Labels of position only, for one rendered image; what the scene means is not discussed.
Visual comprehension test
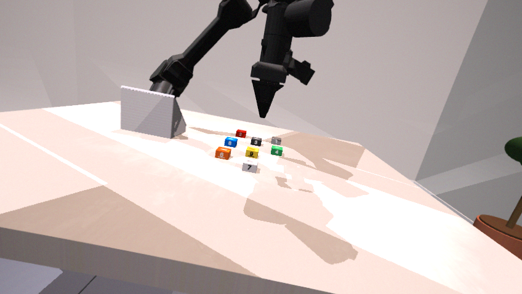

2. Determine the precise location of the orange block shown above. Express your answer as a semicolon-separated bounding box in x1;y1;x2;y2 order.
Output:
215;147;231;160

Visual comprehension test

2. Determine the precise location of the red block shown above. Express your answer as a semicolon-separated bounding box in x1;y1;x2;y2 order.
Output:
236;129;247;138

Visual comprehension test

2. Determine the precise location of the blue block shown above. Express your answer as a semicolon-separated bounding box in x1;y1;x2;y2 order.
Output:
224;137;238;148

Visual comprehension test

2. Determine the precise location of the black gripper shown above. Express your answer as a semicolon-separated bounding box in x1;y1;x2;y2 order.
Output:
251;34;292;118

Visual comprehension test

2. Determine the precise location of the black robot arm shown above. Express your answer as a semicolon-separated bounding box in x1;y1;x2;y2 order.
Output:
149;0;334;98

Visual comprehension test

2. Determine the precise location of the yellow block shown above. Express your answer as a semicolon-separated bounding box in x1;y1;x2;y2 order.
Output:
245;146;259;158

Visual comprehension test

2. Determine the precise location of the green block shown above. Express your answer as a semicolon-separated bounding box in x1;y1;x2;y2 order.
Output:
271;145;283;156

